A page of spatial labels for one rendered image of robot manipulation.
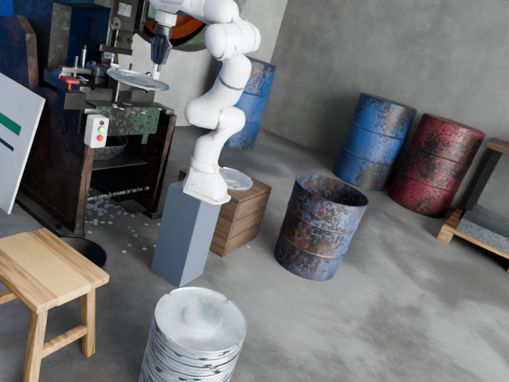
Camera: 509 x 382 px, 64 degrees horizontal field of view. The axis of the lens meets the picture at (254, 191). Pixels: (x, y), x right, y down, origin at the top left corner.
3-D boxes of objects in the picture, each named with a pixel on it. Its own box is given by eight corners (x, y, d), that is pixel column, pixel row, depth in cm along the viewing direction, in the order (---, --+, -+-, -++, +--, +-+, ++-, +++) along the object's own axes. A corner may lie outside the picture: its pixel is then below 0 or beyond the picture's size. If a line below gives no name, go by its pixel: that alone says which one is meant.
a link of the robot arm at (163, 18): (166, 12, 170) (163, 25, 172) (186, 17, 180) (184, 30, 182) (146, 6, 176) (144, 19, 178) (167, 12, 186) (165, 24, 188)
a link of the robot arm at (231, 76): (250, 89, 155) (270, 51, 142) (214, 93, 145) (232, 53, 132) (226, 55, 161) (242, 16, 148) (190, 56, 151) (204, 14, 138)
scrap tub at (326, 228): (348, 268, 247) (379, 198, 230) (320, 292, 213) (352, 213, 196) (291, 236, 267) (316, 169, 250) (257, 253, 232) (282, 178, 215)
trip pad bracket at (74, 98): (82, 134, 180) (87, 91, 173) (60, 135, 172) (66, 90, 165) (73, 129, 183) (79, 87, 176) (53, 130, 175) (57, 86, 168)
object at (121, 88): (150, 110, 201) (155, 82, 196) (127, 110, 189) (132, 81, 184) (118, 94, 212) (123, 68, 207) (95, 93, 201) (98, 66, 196)
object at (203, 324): (263, 323, 132) (263, 321, 132) (207, 371, 108) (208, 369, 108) (196, 278, 144) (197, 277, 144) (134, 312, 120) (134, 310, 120)
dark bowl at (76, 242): (118, 275, 181) (120, 262, 178) (54, 300, 156) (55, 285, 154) (79, 242, 194) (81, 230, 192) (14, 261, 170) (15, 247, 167)
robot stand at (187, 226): (202, 273, 199) (225, 192, 183) (179, 289, 184) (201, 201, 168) (174, 257, 206) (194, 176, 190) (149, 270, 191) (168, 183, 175)
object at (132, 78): (141, 91, 175) (141, 89, 174) (92, 69, 184) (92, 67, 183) (180, 91, 200) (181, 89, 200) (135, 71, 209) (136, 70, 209)
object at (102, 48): (132, 61, 207) (134, 50, 205) (98, 56, 190) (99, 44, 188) (113, 52, 214) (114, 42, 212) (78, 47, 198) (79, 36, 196)
